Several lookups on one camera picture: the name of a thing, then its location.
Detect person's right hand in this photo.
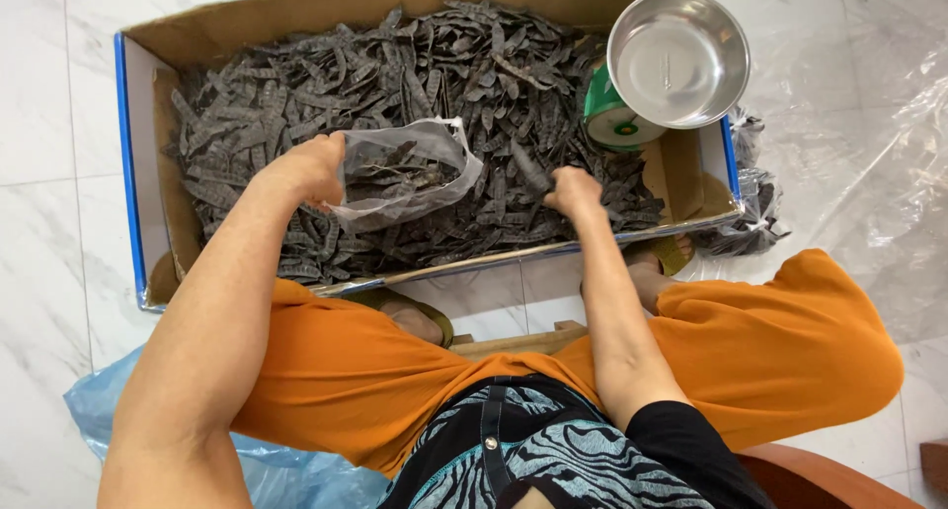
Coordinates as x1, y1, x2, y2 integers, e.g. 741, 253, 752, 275
543, 166, 605, 223

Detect person's left hand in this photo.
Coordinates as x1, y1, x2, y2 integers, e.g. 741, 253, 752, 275
257, 131, 349, 213

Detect single dark dried pod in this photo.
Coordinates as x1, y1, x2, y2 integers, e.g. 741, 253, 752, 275
511, 139, 554, 196

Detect clear thin plastic bag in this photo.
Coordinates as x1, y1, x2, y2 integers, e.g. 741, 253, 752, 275
323, 117, 484, 235

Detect green kitchen scale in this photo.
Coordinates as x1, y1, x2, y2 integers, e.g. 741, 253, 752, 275
582, 59, 668, 153

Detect heap of dark dried pods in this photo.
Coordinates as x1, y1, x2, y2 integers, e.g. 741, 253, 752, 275
163, 0, 665, 286

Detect olive green slipper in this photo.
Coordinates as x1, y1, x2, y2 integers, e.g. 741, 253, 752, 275
339, 287, 455, 349
622, 234, 696, 277

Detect low wooden stool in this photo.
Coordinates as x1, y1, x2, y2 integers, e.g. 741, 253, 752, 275
447, 320, 589, 361

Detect round steel bowl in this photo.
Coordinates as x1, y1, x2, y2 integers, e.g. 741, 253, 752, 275
606, 0, 752, 130

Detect large filled clear pod bag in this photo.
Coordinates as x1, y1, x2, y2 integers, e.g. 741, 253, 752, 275
691, 167, 791, 259

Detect large blue-edged cardboard box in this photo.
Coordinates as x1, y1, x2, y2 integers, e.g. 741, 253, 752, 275
113, 0, 745, 313

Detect small filled clear pod bag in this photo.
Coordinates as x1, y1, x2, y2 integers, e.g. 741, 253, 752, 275
728, 108, 766, 169

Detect black teal patterned top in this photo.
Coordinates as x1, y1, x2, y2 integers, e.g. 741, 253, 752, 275
376, 373, 776, 509

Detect orange trousers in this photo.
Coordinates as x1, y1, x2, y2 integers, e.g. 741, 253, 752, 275
230, 248, 905, 480

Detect light blue plastic bag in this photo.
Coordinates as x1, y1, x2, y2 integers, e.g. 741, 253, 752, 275
63, 344, 391, 509

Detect clear plastic sheet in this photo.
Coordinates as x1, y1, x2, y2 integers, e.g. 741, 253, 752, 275
675, 46, 948, 347

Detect orange-brown round seat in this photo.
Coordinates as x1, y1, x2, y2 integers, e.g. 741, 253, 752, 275
736, 442, 927, 509

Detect brown wooden furniture piece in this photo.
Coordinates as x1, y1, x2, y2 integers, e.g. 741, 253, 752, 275
920, 438, 948, 500

